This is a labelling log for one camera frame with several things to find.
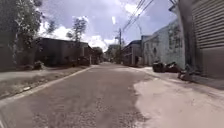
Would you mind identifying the grey asphalt road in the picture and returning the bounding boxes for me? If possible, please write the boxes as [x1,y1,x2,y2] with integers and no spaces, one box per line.
[0,62,224,128]

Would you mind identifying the tall thin tree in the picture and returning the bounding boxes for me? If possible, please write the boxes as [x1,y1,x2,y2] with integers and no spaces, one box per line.
[71,17,88,44]

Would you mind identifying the pale concrete roadside strip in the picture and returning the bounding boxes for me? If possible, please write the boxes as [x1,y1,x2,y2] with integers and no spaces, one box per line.
[128,66,224,128]

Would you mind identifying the dark brown building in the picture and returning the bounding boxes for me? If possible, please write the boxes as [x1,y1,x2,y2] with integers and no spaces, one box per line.
[121,39,144,67]

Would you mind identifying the large dark trees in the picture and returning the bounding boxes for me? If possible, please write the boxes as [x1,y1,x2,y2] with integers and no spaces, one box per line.
[0,0,46,71]

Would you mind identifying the building with louvred wall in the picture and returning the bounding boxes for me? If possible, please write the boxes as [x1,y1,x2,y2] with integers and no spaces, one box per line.
[176,0,224,81]

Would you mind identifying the dark bushy tree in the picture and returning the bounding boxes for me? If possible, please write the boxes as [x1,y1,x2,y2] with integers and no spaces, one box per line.
[91,46,104,65]

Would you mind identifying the distant trees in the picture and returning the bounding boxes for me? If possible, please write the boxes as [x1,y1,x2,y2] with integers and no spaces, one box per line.
[104,44,121,63]

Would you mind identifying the pale kerb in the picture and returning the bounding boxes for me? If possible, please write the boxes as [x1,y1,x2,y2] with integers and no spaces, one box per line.
[0,64,98,106]

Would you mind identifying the pale building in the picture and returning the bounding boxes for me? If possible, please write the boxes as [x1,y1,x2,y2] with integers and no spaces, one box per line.
[142,18,187,69]

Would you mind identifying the dark low building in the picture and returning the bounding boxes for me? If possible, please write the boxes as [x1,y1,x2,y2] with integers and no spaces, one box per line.
[33,37,95,67]

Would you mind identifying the dark vehicle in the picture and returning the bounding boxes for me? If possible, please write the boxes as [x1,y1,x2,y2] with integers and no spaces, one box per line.
[165,61,182,74]
[152,61,167,74]

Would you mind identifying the dirt and grass verge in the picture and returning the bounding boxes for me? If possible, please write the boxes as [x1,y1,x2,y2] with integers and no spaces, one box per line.
[0,65,91,99]

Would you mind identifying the utility pole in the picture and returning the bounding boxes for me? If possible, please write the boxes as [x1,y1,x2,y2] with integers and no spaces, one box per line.
[118,28,123,64]

